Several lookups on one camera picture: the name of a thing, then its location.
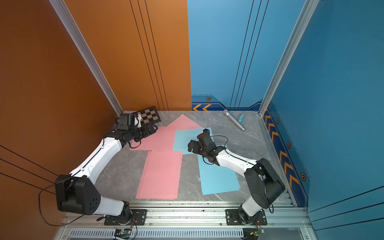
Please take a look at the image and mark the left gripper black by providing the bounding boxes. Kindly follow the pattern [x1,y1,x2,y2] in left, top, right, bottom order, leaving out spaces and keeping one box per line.
[129,121,159,142]

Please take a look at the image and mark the pink paper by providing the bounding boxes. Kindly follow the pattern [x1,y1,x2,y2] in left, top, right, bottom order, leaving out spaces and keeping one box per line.
[131,115,201,151]
[136,151,183,200]

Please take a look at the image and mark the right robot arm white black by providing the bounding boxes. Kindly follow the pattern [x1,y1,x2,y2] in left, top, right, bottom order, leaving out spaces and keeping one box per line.
[188,129,286,225]

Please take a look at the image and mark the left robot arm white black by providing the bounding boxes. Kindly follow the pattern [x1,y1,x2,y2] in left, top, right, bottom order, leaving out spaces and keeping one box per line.
[55,111,161,225]

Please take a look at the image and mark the black white checkerboard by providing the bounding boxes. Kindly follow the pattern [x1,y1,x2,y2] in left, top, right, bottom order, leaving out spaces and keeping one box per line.
[133,106,161,125]

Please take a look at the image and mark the silver microphone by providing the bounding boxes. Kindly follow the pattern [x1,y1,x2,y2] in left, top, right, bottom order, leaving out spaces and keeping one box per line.
[223,110,246,132]

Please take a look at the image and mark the small teal block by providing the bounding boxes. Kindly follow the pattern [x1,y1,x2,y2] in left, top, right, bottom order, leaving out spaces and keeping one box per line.
[239,114,245,123]

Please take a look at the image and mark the right green circuit board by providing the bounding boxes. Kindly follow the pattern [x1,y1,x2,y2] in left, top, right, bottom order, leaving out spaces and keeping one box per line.
[242,229,265,240]

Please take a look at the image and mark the green circuit board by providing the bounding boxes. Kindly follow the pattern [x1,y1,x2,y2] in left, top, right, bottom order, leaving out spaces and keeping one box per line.
[114,228,132,240]
[242,229,265,240]

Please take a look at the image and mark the left green circuit board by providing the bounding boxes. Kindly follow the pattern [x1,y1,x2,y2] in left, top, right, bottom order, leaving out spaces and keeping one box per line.
[114,228,132,240]

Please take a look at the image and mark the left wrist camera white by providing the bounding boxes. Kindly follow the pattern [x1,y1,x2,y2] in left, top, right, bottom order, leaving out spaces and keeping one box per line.
[134,114,142,128]

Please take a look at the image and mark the aluminium rail frame front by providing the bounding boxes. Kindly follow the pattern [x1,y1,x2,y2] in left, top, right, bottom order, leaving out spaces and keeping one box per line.
[54,202,317,240]

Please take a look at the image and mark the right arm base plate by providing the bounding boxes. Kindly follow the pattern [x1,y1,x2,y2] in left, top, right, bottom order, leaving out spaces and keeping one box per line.
[225,209,268,226]

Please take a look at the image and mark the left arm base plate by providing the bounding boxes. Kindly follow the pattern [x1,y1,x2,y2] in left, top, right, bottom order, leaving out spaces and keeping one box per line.
[104,209,148,226]

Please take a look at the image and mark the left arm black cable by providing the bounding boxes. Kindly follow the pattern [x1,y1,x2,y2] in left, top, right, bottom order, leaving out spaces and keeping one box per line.
[37,176,88,228]

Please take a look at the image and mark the left aluminium corner post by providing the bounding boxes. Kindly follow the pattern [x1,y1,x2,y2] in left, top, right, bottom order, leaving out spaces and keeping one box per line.
[49,0,123,115]

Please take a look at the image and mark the aluminium corner post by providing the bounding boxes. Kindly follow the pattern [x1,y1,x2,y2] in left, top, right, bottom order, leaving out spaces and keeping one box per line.
[259,0,319,117]
[49,0,123,115]

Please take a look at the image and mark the right aluminium corner post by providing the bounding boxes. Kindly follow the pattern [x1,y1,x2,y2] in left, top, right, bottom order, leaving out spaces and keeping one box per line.
[259,0,319,117]

